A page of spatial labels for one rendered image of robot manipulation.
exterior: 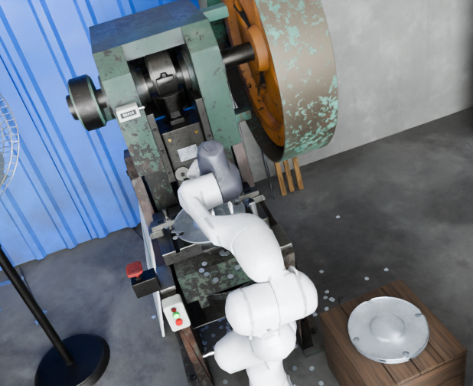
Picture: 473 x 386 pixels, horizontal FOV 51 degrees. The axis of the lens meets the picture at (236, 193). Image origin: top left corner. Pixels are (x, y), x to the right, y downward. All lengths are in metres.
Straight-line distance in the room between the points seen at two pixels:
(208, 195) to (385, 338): 0.94
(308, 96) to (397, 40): 2.05
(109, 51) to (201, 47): 0.29
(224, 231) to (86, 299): 1.95
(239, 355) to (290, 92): 0.76
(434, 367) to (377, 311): 0.29
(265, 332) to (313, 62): 0.77
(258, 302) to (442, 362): 0.98
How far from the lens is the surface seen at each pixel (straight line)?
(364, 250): 2.85
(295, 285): 1.17
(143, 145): 1.77
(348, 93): 3.49
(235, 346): 1.43
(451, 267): 2.76
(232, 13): 2.12
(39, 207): 3.35
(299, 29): 1.49
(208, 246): 1.85
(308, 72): 1.50
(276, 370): 1.57
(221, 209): 2.00
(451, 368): 2.04
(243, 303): 1.14
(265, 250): 1.14
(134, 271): 1.90
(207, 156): 1.39
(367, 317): 2.06
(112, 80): 1.67
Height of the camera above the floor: 1.96
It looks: 35 degrees down
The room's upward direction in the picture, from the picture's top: 15 degrees counter-clockwise
